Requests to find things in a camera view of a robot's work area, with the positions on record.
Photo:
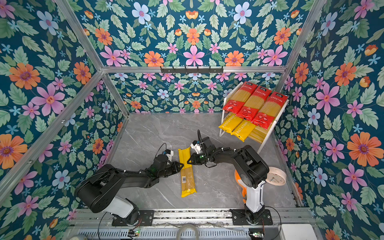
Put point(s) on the yellow pasta bag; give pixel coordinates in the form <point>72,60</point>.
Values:
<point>230,123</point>
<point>243,130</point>
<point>187,174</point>

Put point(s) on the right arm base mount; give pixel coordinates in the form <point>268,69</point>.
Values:
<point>246,217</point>

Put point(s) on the yellow pasta bag bottom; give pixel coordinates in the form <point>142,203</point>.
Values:
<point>187,174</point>

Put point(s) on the yellow pasta bag top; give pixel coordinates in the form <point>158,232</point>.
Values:
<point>230,123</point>

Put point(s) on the white power box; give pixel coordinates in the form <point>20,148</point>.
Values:
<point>298,232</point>

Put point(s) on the orange shark plush toy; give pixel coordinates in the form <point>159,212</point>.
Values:
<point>242,185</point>

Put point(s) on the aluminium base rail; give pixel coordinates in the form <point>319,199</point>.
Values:
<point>199,217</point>

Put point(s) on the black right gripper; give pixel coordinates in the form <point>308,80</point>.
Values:
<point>195,161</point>

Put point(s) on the black hook rail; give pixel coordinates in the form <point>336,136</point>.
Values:
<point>191,70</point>

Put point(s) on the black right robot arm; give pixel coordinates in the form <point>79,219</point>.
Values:
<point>250,167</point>

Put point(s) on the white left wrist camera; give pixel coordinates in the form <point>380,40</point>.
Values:
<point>169,153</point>

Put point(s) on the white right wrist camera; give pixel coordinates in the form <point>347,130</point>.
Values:
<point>196,146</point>

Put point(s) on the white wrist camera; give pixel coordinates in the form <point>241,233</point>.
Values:
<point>169,153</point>
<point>196,146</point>

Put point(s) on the aluminium frame post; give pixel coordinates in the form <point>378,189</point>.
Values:
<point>78,30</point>

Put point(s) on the wooden two-tier shelf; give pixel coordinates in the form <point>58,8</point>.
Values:
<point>259,134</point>

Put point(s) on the beige tape roll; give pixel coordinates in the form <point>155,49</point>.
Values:
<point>276,177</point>

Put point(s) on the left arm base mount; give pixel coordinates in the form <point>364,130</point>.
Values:
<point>137,218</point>

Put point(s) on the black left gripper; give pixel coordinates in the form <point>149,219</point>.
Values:
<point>175,165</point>

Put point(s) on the red spaghetti bag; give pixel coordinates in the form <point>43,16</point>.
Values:
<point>254,103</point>
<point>237,100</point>
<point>269,111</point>

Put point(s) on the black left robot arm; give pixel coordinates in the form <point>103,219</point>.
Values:
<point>99,192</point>

